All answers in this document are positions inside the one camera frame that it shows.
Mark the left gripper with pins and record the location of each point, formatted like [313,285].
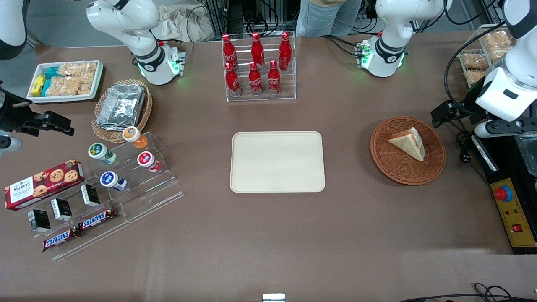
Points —
[467,106]

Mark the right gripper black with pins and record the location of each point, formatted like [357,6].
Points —
[13,115]

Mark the triangular sandwich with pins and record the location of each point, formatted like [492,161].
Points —
[409,144]

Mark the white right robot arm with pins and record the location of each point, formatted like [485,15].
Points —
[138,46]

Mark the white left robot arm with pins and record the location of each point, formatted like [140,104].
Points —
[390,42]

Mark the white rectangular snack tray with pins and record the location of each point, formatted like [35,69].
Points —
[100,72]

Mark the brown round wicker basket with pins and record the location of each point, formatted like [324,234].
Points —
[390,165]

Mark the light oval wicker basket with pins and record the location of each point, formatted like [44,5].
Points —
[144,113]

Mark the beige plastic tray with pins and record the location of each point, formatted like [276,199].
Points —
[277,161]

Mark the teal snack pack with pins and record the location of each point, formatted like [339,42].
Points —
[47,87]
[52,72]

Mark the yellow snack pack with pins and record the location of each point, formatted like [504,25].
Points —
[38,85]

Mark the bagged fried snack pack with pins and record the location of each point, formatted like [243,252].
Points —
[475,76]
[497,44]
[474,61]

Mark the clear rice cracker pack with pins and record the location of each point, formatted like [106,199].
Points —
[69,86]
[79,69]

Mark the red Walkers cookie box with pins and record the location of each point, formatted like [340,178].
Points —
[42,184]

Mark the green lid gum jar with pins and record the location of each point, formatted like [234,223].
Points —
[99,151]

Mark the black countertop appliance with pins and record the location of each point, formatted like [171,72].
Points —
[503,167]

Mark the steel pan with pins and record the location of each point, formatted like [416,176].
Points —
[528,155]

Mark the aluminium foil container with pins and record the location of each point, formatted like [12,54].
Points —
[121,105]

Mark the small black box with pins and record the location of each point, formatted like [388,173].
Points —
[90,195]
[39,220]
[61,209]

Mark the blue lid gum jar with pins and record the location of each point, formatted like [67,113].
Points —
[110,179]

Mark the orange lid gum jar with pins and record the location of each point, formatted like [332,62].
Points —
[133,135]

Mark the Snickers chocolate bar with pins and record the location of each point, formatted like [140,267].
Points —
[96,219]
[58,239]

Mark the red lid gum jar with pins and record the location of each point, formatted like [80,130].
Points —
[146,159]

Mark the yellow emergency stop control box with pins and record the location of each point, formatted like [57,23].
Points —
[516,209]

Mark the clear acrylic stepped stand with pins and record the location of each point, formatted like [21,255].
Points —
[96,239]
[159,193]

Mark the person in blue jeans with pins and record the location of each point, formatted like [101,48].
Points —
[327,16]

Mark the beige cloth bag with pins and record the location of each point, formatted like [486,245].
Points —
[180,23]

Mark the red cola bottle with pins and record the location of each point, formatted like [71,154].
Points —
[285,52]
[274,79]
[254,82]
[233,82]
[229,50]
[257,50]

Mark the clear acrylic bottle rack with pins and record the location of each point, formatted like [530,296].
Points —
[261,97]

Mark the black equipment rack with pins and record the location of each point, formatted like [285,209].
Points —
[235,16]

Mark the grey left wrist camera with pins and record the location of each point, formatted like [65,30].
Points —
[482,130]

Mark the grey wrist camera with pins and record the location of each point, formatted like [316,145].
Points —
[482,130]
[10,144]

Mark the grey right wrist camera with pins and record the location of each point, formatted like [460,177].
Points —
[10,144]

